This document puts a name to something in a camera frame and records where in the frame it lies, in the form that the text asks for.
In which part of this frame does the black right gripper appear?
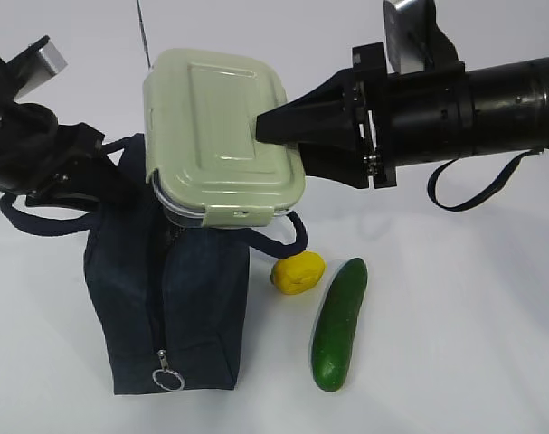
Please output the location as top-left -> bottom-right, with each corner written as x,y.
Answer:
256,42 -> 471,189

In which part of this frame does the yellow lemon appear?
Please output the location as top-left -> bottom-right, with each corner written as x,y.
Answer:
270,251 -> 326,295

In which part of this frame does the green cucumber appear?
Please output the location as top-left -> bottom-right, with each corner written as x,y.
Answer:
310,258 -> 368,392

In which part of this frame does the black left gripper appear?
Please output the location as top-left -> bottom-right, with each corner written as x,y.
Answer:
0,101 -> 138,212

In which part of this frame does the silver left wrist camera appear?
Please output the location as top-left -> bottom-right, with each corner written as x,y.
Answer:
7,35 -> 68,99

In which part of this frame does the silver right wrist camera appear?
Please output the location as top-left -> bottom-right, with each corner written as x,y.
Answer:
383,0 -> 459,75

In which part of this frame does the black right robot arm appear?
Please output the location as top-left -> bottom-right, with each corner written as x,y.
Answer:
256,43 -> 549,189

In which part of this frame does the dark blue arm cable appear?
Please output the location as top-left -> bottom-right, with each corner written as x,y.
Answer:
427,147 -> 545,212

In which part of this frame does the green lidded food container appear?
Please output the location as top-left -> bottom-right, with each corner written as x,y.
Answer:
143,48 -> 306,229

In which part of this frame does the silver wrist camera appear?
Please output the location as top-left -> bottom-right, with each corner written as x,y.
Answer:
383,0 -> 459,75
7,35 -> 68,99

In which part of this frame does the navy blue lunch bag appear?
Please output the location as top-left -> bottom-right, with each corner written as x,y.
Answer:
0,133 -> 309,396

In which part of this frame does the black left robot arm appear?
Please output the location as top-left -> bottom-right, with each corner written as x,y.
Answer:
0,36 -> 137,212

